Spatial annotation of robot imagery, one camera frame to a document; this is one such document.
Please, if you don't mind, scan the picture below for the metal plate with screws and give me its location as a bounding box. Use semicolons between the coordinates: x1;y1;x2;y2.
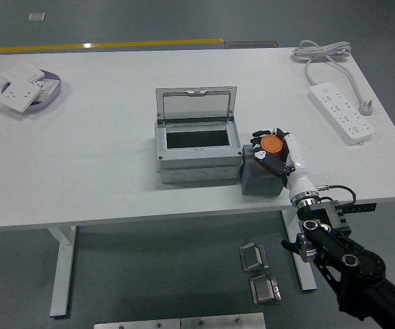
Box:
180;312;266;329
93;318;182;329

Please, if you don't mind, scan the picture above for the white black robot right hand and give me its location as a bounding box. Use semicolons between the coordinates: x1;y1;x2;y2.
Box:
249;127;320;204

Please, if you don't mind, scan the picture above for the orange cylinder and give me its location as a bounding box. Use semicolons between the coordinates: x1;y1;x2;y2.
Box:
254;135;285;169

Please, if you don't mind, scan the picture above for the grey electrical box with lid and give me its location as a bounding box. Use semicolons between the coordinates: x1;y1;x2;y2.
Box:
154;86;243;185

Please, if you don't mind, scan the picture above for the purple oval tray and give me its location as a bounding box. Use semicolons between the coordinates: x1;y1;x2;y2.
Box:
0;70;63;111

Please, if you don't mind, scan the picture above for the printed panel back side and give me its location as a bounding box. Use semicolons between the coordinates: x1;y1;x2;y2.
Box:
34;78;61;103

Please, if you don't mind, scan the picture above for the dark floor cover plate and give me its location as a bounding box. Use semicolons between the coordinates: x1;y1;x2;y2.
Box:
225;40;279;49

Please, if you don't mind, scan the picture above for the white socket panel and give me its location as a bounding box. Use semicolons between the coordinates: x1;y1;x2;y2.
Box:
0;77;44;114

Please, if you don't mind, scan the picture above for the white power strip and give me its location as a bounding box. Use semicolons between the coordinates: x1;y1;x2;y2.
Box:
307;83;376;147

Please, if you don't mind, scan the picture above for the white switch panel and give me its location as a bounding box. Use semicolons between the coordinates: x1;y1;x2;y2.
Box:
1;61;47;84

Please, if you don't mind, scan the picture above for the white table leg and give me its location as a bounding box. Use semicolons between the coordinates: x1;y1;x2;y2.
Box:
46;226;78;318
281;208;318;292

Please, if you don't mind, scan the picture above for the white power cord with plug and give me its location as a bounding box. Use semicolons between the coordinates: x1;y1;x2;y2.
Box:
292;39;376;117

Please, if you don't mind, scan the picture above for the grey cube with round hole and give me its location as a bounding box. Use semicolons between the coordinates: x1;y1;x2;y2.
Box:
240;143;285;197

